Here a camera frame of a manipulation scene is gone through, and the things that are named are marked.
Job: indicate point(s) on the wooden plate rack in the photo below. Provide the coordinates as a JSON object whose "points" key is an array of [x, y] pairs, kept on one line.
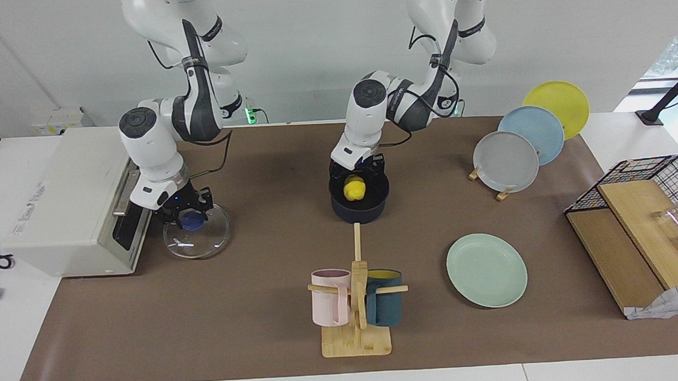
{"points": [[503, 195]]}

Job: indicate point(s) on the light blue plate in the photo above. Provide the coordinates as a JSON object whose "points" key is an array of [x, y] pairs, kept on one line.
{"points": [[537, 133]]}

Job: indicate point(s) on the yellow plate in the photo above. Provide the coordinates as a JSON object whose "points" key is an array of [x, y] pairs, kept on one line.
{"points": [[561, 102]]}

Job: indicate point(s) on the beige toaster oven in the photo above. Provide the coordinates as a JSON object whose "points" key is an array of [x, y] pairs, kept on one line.
{"points": [[59, 197]]}

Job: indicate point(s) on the yellow potato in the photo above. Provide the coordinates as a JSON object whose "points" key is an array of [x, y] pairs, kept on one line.
{"points": [[354, 190]]}

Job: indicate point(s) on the brown table mat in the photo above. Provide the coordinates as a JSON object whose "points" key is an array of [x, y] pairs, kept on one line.
{"points": [[251, 274]]}

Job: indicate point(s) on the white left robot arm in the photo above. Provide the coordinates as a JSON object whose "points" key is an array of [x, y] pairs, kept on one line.
{"points": [[370, 114]]}

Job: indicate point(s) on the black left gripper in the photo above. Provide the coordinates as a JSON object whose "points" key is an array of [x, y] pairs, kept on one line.
{"points": [[358, 168]]}

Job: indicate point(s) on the pink mug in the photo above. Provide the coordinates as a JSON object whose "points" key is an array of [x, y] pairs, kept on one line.
{"points": [[328, 305]]}

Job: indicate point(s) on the teal mug yellow inside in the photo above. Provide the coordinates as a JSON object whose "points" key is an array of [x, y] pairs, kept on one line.
{"points": [[387, 306]]}

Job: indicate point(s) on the brown wooden board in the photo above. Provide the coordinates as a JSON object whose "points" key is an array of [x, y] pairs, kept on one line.
{"points": [[610, 253]]}

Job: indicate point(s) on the white patterned paper sheet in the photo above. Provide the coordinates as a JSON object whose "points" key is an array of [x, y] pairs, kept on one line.
{"points": [[673, 302]]}

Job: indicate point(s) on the green plate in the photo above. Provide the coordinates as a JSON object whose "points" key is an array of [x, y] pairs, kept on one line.
{"points": [[487, 271]]}

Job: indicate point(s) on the light wooden board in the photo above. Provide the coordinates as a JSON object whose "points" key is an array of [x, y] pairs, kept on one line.
{"points": [[644, 228]]}

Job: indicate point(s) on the wooden mug tree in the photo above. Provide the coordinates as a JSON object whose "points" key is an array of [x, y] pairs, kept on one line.
{"points": [[357, 341]]}

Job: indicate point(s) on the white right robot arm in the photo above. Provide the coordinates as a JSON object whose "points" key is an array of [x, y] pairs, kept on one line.
{"points": [[148, 147]]}

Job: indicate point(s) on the white power strip box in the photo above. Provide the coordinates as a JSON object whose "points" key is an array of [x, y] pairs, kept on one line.
{"points": [[56, 124]]}

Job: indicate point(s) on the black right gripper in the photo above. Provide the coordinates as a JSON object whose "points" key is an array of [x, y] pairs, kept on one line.
{"points": [[186, 200]]}

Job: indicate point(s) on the glass lid blue knob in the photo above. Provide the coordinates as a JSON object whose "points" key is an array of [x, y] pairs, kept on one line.
{"points": [[201, 242]]}

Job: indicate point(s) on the black camera stand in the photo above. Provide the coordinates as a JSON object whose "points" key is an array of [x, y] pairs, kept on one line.
{"points": [[653, 115]]}

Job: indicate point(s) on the grey plate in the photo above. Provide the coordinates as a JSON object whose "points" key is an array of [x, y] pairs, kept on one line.
{"points": [[505, 163]]}

